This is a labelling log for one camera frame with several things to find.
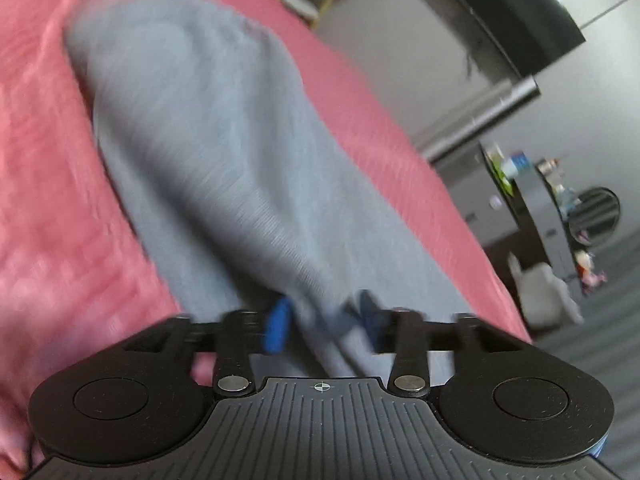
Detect grey sweatpants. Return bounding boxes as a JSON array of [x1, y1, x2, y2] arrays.
[[65, 0, 471, 377]]

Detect white upholstered stool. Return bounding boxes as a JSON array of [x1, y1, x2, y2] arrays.
[[508, 254, 584, 330]]

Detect grey dresser cabinet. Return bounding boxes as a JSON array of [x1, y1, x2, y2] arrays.
[[436, 144, 521, 247]]

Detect pink ribbed bedspread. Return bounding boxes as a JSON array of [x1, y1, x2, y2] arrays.
[[1, 0, 527, 479]]

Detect white standing fan column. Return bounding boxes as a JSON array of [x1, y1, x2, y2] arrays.
[[411, 76, 540, 162]]

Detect grey vanity desk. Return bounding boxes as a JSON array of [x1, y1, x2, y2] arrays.
[[481, 145, 578, 283]]

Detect blue white box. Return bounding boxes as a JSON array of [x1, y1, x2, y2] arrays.
[[500, 152, 530, 179]]

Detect round black mirror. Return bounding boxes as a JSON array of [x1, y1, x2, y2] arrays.
[[567, 186, 622, 247]]

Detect wall mounted black television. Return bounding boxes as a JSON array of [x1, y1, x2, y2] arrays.
[[459, 0, 586, 76]]

